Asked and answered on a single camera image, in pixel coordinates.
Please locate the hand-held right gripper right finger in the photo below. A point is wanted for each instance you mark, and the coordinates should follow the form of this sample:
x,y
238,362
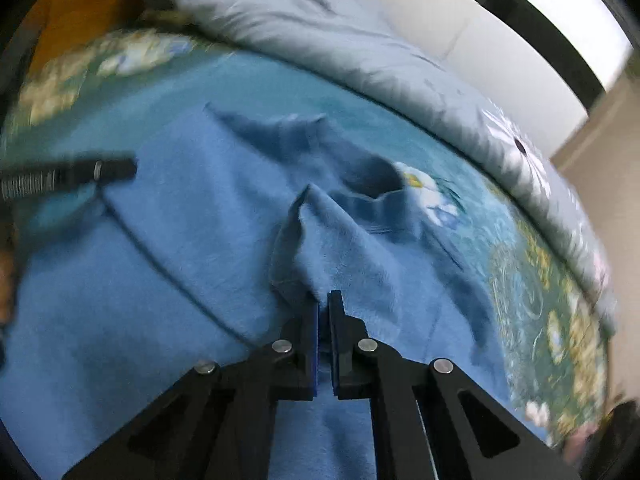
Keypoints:
x,y
334,355

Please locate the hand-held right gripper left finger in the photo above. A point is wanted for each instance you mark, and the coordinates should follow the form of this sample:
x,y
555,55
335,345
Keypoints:
x,y
314,355

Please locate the teal floral bed sheet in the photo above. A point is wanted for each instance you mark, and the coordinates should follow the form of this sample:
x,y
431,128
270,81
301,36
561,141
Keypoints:
x,y
280,85

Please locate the grey floral quilt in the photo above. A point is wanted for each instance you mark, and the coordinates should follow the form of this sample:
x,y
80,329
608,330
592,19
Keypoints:
x,y
320,20

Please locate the dark round object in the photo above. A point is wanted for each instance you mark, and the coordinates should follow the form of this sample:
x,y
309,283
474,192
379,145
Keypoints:
x,y
607,440

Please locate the blue fleece sweater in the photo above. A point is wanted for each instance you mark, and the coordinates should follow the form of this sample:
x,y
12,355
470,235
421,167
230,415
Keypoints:
x,y
200,240

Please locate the orange wooden headboard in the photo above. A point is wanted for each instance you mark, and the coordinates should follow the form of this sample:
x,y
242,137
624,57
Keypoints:
x,y
80,5

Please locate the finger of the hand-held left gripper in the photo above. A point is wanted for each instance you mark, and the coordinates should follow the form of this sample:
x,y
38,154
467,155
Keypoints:
x,y
102,170

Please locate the black window frame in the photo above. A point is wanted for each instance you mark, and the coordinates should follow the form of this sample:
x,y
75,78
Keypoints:
x,y
545,20

